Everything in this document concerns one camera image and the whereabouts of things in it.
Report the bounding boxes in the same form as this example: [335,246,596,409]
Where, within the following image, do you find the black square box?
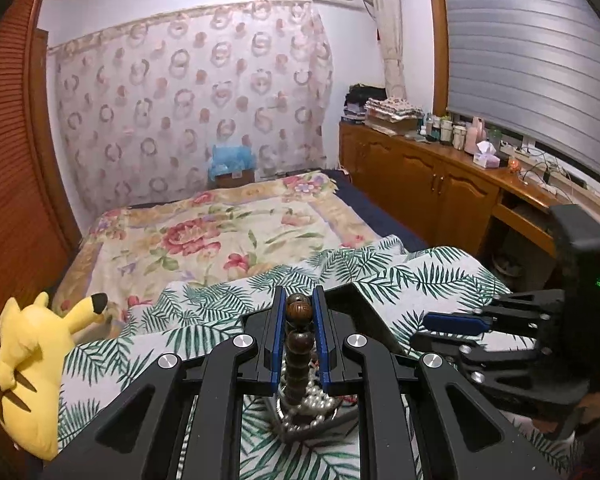
[240,280,418,445]

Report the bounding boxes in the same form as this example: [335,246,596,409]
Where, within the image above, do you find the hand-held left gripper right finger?
[311,286,563,480]

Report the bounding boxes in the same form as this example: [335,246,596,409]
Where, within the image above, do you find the blue plush toy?
[207,144,256,181]

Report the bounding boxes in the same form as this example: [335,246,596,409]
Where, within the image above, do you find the navy bed sheet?
[325,169,431,253]

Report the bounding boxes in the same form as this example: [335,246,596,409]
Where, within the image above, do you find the pink ring pattern curtain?
[47,0,336,221]

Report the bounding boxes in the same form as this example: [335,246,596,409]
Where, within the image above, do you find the small cardboard box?
[215,170,256,190]

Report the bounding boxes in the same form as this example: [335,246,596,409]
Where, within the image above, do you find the row of toiletry bottles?
[422,112,503,153]

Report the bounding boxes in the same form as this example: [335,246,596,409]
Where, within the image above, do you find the brown louvered wardrobe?
[0,0,83,480]

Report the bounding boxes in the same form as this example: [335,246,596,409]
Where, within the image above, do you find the long wooden cabinet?
[339,120,600,266]

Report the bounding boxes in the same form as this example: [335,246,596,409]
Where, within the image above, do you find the floral blanket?
[52,172,386,341]

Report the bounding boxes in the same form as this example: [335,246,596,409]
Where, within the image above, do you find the yellow plush toy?
[0,291,108,461]

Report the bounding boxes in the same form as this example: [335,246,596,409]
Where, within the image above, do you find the dark wooden bead bracelet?
[279,294,317,411]

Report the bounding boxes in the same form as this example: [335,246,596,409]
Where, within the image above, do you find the white power strip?
[500,142,591,191]

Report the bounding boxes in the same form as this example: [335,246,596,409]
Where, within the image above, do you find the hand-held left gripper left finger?
[40,286,288,480]

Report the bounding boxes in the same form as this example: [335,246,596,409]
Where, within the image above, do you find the stack of dark clothes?
[344,84,388,123]

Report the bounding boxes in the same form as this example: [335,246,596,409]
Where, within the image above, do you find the white pearl necklace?
[277,355,342,433]

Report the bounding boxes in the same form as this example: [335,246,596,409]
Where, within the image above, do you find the pink tissue box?
[472,141,502,167]

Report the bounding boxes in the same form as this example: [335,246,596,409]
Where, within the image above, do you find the green leaf print cloth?
[55,235,581,480]

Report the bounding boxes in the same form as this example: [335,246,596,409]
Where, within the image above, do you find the stack of patterned folded cloths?
[364,96,423,136]

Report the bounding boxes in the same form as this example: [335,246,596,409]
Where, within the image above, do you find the beige window curtain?
[367,0,407,103]

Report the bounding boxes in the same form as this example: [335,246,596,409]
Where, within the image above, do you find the grey window blind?
[440,0,600,186]

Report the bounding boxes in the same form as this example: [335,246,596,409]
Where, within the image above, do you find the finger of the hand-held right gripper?
[414,332,486,366]
[422,311,491,337]

